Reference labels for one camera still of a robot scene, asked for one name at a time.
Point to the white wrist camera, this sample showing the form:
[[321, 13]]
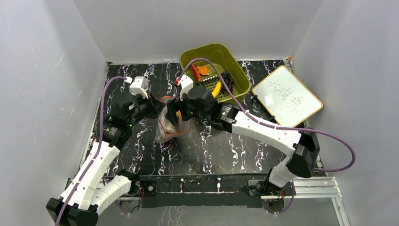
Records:
[[185, 83], [139, 86]]

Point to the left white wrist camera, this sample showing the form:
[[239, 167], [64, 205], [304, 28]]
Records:
[[139, 86]]

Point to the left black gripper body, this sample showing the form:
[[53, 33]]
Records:
[[145, 108]]

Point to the clear zip bag orange zipper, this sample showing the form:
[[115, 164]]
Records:
[[162, 137]]

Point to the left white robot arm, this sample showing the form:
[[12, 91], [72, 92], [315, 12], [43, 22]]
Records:
[[93, 177]]

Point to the olive green plastic basket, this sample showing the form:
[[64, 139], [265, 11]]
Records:
[[224, 61]]

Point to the black toy grape bunch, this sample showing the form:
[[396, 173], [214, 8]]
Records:
[[229, 82]]

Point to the grey toy fish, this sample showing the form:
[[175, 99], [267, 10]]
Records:
[[170, 128]]

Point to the small whiteboard wooden frame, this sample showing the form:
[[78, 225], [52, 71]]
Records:
[[286, 98]]

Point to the yellow toy banana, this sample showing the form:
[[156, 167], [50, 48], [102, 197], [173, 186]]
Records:
[[217, 89]]

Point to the black metal base rail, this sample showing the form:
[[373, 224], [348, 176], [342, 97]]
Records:
[[230, 190]]

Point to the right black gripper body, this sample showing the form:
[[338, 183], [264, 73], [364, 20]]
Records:
[[183, 109]]

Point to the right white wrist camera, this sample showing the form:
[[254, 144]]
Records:
[[185, 83]]

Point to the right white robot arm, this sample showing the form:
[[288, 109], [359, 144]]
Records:
[[300, 146]]

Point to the green toy vegetable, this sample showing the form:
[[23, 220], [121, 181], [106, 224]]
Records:
[[188, 74]]

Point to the toy watermelon slice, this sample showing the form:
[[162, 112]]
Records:
[[195, 74]]

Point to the orange toy fruit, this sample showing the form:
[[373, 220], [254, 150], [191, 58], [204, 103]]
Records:
[[178, 115]]

